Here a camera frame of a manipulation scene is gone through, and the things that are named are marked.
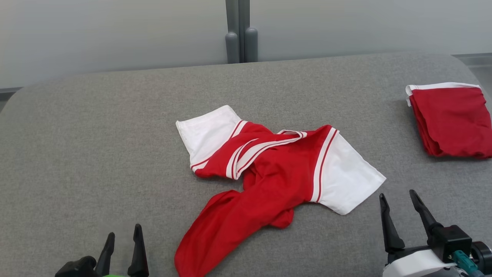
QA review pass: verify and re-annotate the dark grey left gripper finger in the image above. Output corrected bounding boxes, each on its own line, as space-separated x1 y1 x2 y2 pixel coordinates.
127 224 150 277
95 232 116 277

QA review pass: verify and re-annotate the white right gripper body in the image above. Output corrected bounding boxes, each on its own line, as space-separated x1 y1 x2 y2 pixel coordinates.
382 246 462 277

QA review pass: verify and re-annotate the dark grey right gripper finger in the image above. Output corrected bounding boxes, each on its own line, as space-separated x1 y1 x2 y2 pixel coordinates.
409 189 443 235
379 193 406 254

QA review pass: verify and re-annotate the red shorts white waistband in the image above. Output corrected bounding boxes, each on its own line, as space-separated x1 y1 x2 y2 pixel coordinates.
405 82 492 159

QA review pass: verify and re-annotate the red white basketball jersey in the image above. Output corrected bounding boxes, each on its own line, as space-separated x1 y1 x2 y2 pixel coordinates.
175 105 387 277

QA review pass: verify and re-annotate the grey fabric sofa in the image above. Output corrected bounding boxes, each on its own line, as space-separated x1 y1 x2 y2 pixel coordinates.
0 51 492 277

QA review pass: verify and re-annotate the teal plug black cable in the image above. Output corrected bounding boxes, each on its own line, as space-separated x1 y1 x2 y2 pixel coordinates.
451 250 485 277

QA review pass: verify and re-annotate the grey partition base rail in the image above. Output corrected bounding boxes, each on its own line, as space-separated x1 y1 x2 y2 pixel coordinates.
0 87 24 102
454 53 492 69

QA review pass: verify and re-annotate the grey metal post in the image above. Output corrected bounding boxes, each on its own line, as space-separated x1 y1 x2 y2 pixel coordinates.
239 0 258 63
225 0 240 64

